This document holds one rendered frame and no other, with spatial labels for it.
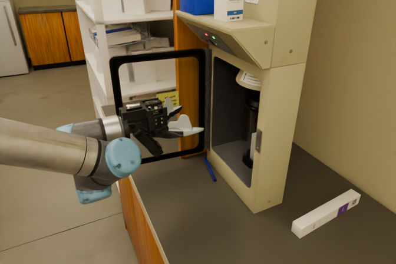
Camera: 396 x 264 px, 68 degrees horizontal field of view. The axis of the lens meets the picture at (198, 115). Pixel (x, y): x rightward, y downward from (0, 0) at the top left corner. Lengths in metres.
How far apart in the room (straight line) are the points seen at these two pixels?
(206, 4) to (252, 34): 0.21
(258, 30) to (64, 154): 0.46
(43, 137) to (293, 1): 0.57
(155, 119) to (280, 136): 0.35
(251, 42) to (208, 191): 0.56
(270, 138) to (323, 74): 0.46
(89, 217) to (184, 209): 1.48
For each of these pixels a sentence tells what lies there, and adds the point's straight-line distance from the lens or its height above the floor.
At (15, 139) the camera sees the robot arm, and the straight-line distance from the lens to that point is 0.56.
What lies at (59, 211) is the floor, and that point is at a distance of 2.52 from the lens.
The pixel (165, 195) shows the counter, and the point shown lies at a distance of 1.03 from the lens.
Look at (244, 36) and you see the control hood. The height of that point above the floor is 1.49.
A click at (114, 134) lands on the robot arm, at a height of 1.26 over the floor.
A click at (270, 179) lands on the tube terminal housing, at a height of 1.06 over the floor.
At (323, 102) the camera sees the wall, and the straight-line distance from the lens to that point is 1.23.
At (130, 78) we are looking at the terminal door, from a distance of 0.94.
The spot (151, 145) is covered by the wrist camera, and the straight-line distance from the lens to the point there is 0.81.
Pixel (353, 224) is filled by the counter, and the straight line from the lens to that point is 1.05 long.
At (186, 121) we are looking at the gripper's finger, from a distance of 0.76.
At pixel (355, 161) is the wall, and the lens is 1.20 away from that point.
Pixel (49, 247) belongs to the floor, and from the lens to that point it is 2.30.
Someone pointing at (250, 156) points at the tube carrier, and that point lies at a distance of 1.01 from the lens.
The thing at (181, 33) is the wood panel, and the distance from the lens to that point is 1.00.
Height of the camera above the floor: 1.63
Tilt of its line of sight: 27 degrees down
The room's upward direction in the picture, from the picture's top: straight up
